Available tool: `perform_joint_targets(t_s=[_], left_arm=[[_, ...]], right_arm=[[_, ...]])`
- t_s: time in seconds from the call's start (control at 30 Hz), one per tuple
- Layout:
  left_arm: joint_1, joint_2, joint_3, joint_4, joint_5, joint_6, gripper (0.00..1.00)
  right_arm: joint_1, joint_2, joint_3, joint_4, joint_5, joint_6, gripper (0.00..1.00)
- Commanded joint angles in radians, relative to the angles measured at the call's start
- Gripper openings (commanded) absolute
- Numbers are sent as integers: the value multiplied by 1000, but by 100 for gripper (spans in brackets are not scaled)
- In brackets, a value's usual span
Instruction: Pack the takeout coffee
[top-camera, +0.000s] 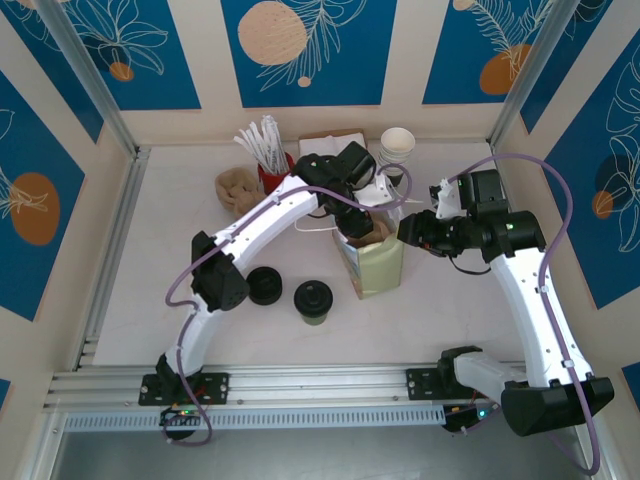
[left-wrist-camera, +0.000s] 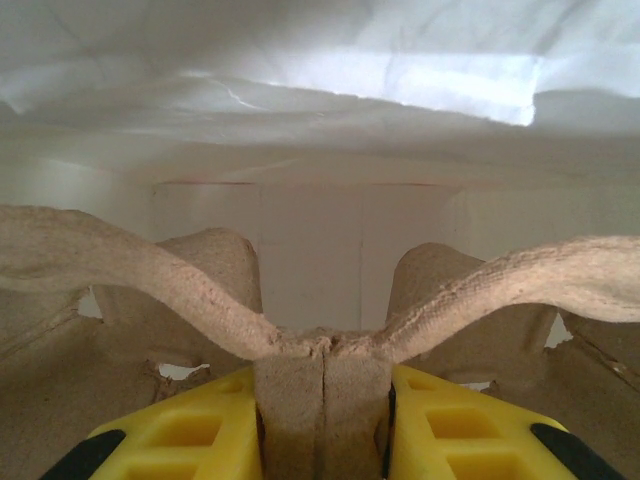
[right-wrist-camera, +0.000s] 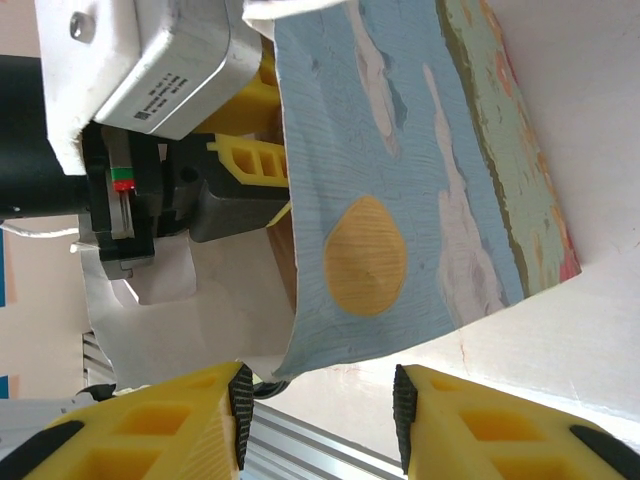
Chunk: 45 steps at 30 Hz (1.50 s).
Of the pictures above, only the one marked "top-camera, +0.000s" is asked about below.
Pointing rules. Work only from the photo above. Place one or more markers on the yellow-green paper takeout bag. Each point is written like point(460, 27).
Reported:
point(380, 270)

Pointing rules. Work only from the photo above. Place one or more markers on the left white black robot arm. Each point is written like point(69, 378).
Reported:
point(270, 215)

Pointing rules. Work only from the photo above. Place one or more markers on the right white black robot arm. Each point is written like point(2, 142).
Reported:
point(535, 310)

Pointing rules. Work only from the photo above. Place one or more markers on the white paper napkin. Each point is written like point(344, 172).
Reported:
point(320, 146)

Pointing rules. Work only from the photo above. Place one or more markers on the brown cardboard napkin box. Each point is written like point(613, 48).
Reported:
point(330, 134)

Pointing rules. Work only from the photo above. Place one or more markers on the red straw holder cup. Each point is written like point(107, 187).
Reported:
point(272, 182)

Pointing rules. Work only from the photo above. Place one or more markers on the white wrapped straw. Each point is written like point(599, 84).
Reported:
point(262, 141)
point(278, 141)
point(255, 146)
point(269, 135)
point(249, 151)

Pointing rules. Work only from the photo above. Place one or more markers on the grey metal panel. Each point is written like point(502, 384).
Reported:
point(320, 455)

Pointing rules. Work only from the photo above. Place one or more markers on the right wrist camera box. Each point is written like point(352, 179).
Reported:
point(445, 197)

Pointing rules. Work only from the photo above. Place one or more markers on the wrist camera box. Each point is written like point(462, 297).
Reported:
point(377, 192)
point(445, 197)

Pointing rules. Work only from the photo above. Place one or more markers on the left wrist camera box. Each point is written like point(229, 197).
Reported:
point(377, 192)

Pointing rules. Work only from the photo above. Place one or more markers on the blue floral wall panel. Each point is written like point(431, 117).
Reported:
point(45, 260)
point(450, 60)
point(350, 75)
point(575, 50)
point(150, 50)
point(600, 225)
point(50, 75)

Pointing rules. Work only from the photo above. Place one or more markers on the aluminium frame post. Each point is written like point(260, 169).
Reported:
point(91, 75)
point(531, 75)

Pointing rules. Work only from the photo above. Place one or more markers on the wide aluminium base rail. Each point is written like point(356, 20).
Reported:
point(320, 385)

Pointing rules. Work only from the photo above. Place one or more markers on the aluminium side rail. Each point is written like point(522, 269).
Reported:
point(122, 225)

